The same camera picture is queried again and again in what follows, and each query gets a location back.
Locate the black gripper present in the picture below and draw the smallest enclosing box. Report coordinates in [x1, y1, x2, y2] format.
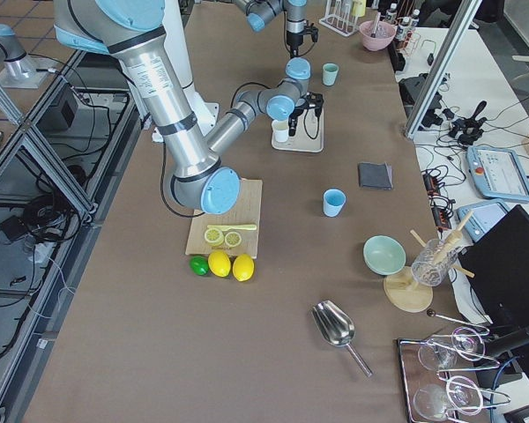
[286, 21, 318, 58]
[287, 92, 324, 136]

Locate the cream white cup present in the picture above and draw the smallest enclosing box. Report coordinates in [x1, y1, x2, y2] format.
[272, 120, 289, 143]

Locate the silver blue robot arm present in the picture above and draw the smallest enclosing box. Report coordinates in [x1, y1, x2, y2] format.
[232, 0, 319, 58]
[54, 1, 311, 214]

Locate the cream white tray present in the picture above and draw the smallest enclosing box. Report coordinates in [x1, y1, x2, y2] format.
[271, 109, 325, 153]

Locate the green plastic cup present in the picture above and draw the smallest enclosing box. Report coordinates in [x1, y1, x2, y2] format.
[322, 63, 339, 86]

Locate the white dish rack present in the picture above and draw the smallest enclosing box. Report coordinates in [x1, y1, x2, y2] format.
[319, 0, 367, 37]

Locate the light blue plastic cup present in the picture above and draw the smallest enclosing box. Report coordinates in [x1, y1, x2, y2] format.
[323, 188, 346, 218]

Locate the pink bowl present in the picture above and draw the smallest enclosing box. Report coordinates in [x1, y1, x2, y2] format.
[359, 20, 397, 51]

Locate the folded grey cloth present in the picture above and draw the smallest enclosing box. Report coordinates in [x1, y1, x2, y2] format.
[358, 162, 393, 190]

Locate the wooden cutting board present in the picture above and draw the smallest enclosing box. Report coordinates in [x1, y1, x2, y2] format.
[185, 179, 263, 259]

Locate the yellow green plastic knife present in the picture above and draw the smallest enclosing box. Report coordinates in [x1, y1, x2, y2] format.
[207, 224, 257, 231]

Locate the lemon half slice left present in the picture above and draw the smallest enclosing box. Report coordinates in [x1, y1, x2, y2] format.
[204, 227, 225, 247]

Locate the yellow lemon right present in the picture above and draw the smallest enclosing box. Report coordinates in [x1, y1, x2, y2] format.
[232, 254, 255, 282]

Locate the yellow lemon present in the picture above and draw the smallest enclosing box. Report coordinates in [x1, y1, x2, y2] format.
[207, 250, 232, 278]
[232, 254, 255, 282]

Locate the yellow lemon left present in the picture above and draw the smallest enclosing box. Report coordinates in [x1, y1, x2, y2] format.
[207, 250, 232, 278]

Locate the mint green bowl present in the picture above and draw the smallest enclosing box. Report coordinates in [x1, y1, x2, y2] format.
[363, 235, 406, 276]

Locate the green lime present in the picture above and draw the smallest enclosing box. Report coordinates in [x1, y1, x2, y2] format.
[189, 256, 210, 276]

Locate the black clamp tool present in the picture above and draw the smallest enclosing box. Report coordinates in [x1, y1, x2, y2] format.
[448, 100, 488, 145]

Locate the black power strip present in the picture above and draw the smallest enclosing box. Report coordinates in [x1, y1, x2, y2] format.
[421, 171, 452, 231]

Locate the clear textured glass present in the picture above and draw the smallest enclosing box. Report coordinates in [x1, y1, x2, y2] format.
[411, 239, 459, 286]

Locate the wooden mug tree stand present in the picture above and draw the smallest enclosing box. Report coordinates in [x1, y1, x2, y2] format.
[384, 211, 475, 313]

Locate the shiny metal scoop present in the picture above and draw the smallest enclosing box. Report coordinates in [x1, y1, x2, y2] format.
[312, 300, 373, 377]

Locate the blue teach pendant tablet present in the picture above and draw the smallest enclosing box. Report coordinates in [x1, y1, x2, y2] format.
[466, 145, 529, 203]

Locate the black monitor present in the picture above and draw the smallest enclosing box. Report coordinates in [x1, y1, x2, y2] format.
[459, 205, 529, 327]

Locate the wine glass upper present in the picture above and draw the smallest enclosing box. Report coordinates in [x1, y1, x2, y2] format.
[418, 326, 485, 371]

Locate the wine glass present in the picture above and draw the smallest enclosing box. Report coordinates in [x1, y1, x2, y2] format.
[418, 326, 485, 371]
[414, 375, 484, 422]

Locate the wine glass lower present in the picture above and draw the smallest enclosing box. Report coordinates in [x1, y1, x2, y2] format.
[414, 375, 484, 422]

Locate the copper wire bottle rack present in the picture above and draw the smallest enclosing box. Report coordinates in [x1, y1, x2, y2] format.
[394, 9, 420, 56]

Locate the aluminium frame post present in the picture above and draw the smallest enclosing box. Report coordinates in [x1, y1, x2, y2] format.
[404, 0, 481, 140]

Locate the metal wire glass rack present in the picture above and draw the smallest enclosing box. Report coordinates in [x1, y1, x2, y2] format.
[396, 326, 510, 422]

